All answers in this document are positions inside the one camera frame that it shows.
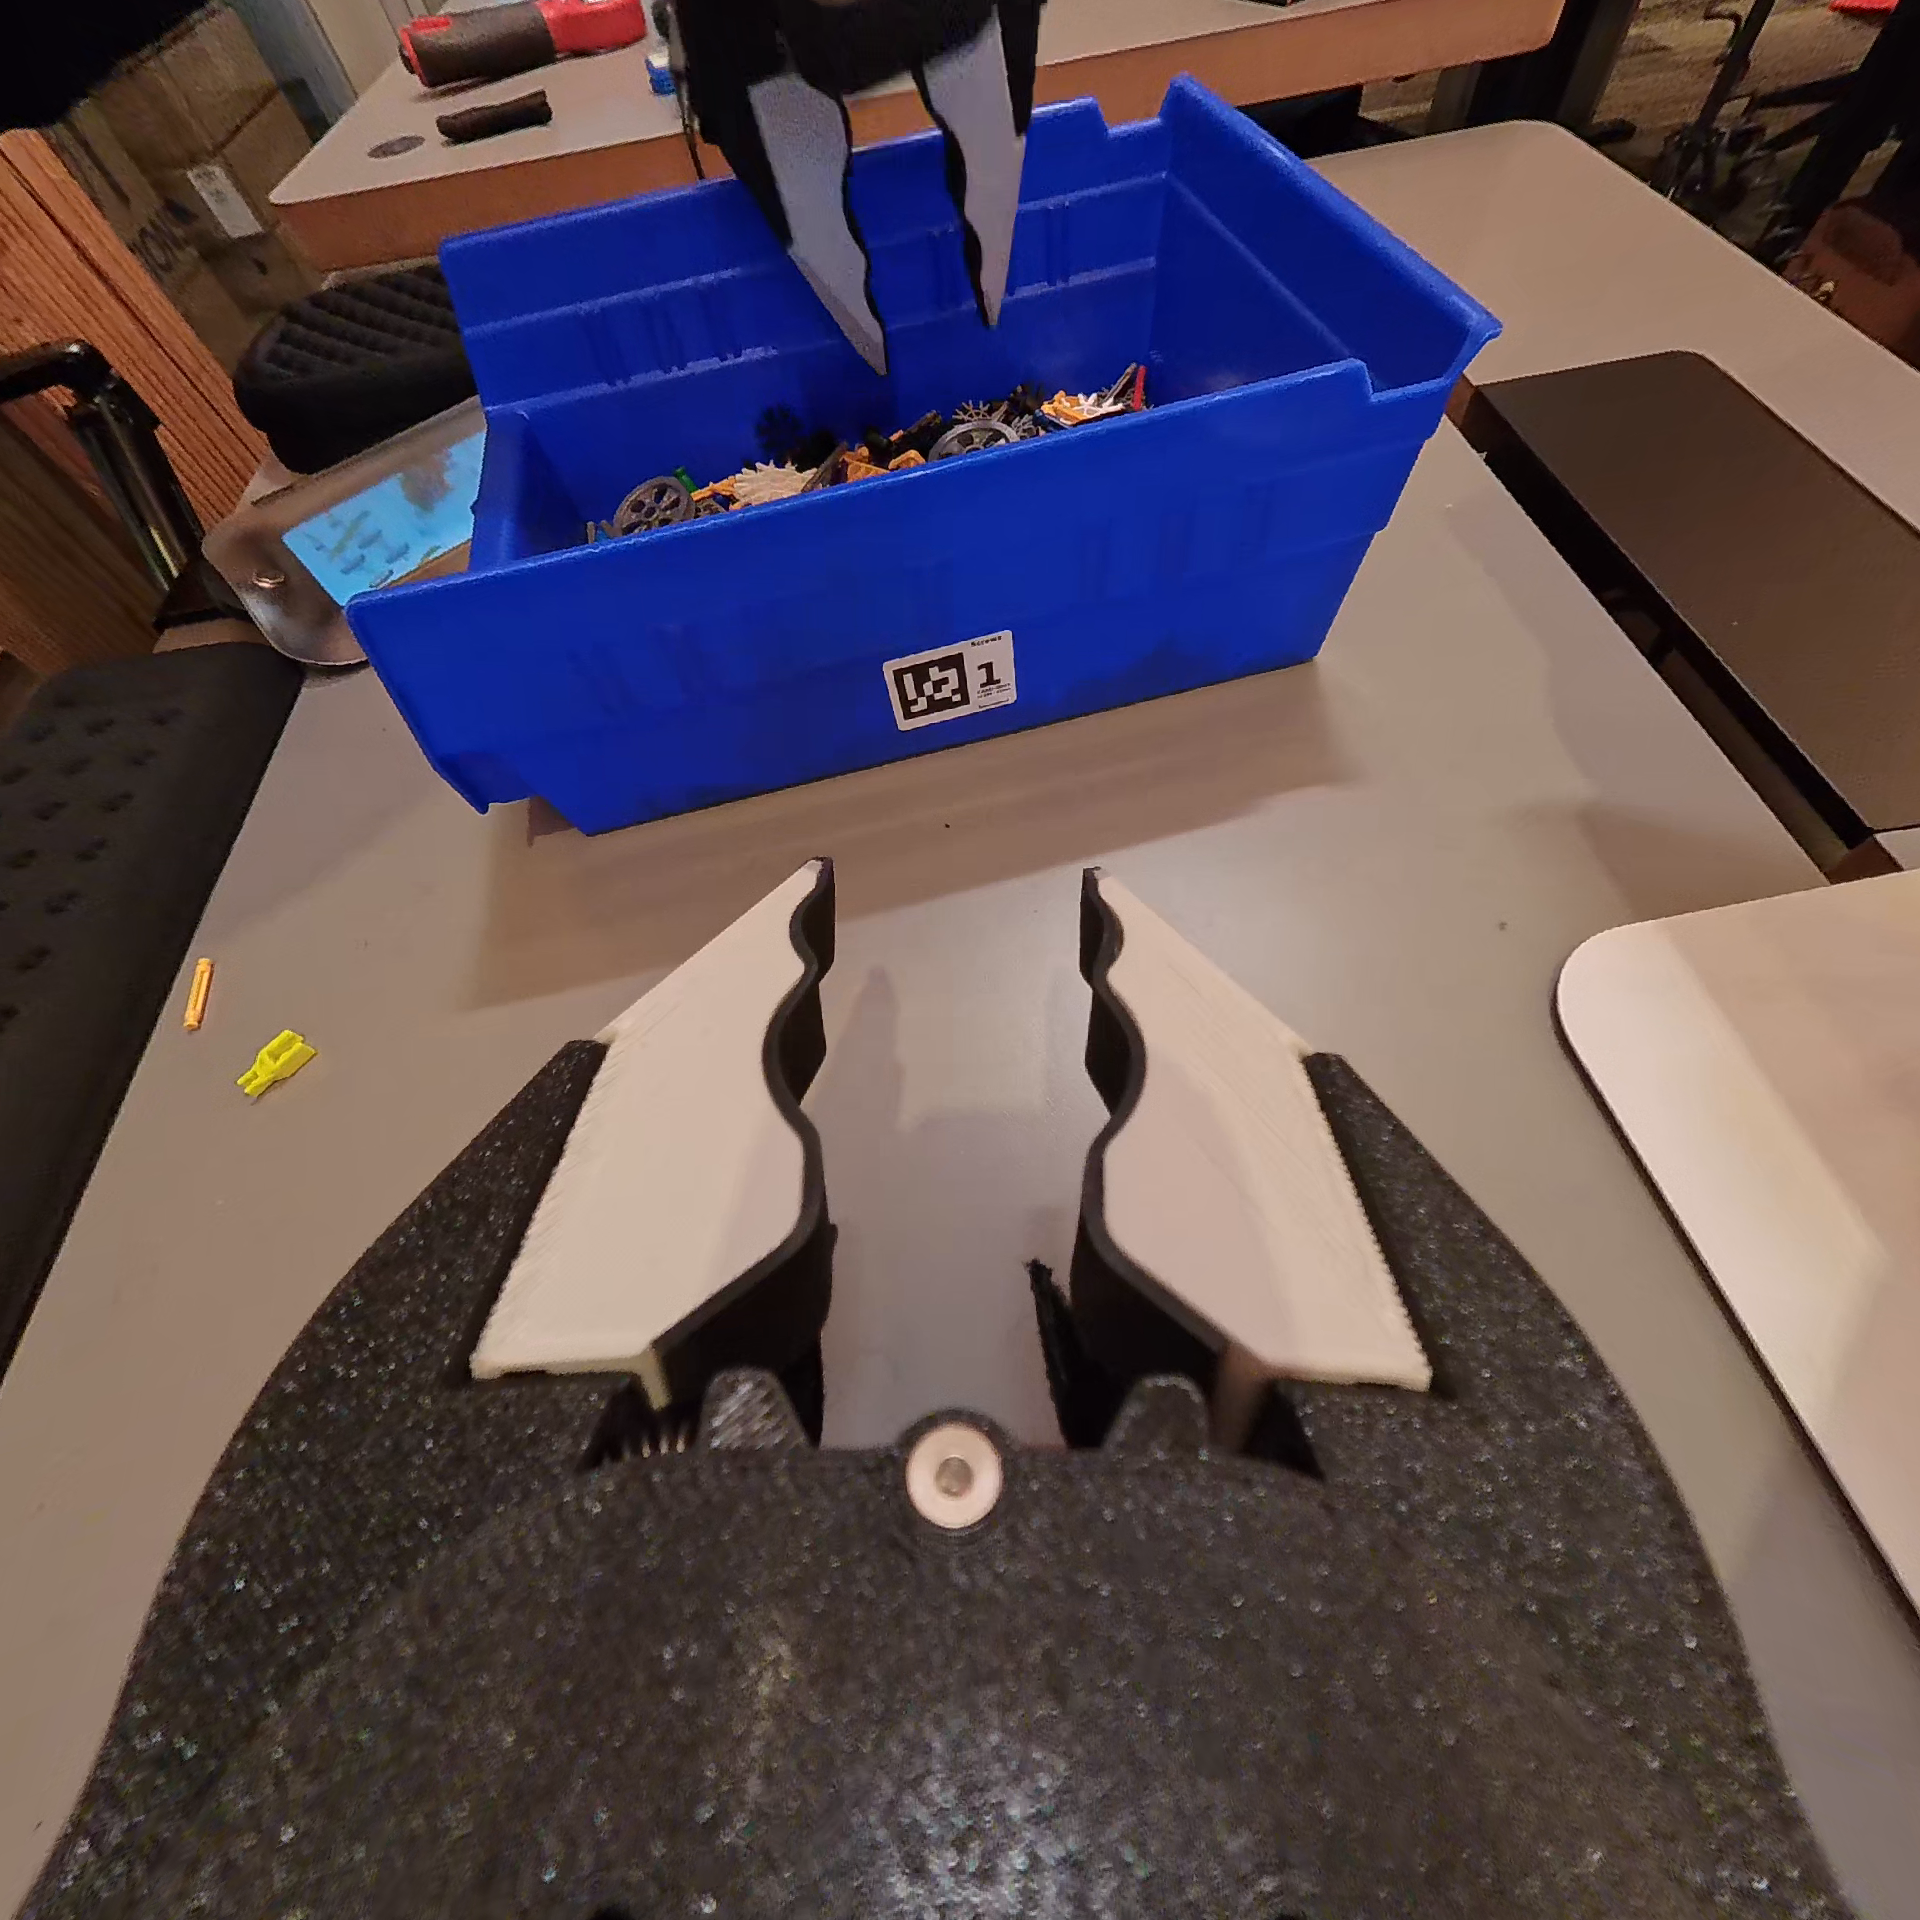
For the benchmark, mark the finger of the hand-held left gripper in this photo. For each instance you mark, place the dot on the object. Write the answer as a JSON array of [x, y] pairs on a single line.
[[807, 177], [993, 151]]

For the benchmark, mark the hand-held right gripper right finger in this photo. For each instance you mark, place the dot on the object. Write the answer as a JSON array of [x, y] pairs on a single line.
[[1246, 1171]]

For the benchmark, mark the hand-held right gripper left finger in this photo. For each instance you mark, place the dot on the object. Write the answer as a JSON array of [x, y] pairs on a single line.
[[660, 1171]]

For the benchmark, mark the pile of colourful construction pieces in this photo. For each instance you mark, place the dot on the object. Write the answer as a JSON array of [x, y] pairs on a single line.
[[807, 475]]

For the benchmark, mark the yellow-green plastic connector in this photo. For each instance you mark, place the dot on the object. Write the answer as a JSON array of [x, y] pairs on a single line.
[[279, 1061]]

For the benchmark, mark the blue plastic storage bin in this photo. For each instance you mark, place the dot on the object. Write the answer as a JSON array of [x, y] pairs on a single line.
[[754, 642]]

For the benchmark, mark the small grey spoked wheel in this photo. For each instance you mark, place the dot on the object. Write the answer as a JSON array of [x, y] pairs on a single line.
[[653, 503], [971, 437]]

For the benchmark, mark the black foam roll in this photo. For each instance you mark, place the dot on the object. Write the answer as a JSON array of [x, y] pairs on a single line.
[[492, 114]]

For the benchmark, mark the red and black tool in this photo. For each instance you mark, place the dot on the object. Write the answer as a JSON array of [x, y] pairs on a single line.
[[492, 44]]

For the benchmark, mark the wood edged table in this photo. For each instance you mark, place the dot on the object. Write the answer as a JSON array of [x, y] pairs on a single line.
[[1321, 44]]

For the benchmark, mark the small dark disc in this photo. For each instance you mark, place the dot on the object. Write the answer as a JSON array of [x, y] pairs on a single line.
[[397, 145]]

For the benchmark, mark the black ribbed foam cushion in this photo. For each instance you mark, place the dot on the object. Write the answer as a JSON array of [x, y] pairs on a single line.
[[360, 370]]

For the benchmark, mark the short yellow plastic rod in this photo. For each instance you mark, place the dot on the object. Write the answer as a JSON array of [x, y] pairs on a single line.
[[199, 994]]

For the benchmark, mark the white book stand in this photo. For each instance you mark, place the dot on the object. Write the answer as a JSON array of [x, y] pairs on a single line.
[[1772, 1139]]

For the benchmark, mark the tablet in clear case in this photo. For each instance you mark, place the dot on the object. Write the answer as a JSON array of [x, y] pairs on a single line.
[[370, 523]]

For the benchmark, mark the stacked cardboard boxes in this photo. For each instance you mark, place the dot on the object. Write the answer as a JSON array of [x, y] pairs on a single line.
[[211, 207]]

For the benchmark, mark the black perforated mat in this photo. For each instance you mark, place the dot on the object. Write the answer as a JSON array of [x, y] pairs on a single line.
[[105, 903]]

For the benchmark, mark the black tripod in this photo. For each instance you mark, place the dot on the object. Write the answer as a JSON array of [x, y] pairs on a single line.
[[1728, 93]]

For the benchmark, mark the wooden slatted panel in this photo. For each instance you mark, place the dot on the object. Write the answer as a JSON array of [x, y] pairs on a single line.
[[74, 254]]

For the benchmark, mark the dark brown seat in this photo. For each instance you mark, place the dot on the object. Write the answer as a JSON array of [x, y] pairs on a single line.
[[1728, 556]]

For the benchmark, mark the black metal frame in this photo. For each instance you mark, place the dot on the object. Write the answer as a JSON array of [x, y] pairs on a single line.
[[142, 477]]

